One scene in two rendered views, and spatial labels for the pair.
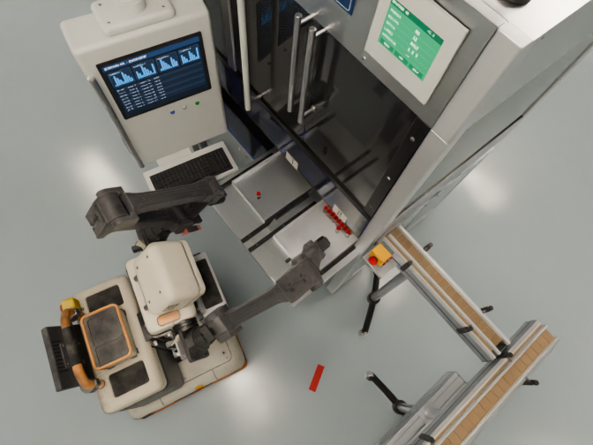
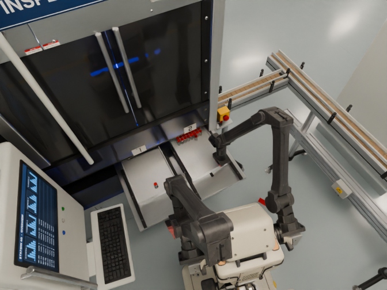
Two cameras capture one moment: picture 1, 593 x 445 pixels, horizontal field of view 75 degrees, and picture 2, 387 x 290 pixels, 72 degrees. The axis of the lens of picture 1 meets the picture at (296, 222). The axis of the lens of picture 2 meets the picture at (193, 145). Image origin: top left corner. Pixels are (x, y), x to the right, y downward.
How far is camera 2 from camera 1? 0.79 m
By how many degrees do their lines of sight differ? 30
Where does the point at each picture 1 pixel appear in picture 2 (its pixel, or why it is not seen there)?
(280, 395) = not seen: hidden behind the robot
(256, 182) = (142, 186)
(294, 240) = (197, 167)
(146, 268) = (241, 241)
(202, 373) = (265, 279)
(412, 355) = (257, 144)
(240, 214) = (167, 202)
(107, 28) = not seen: outside the picture
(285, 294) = (288, 123)
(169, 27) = (9, 177)
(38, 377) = not seen: outside the picture
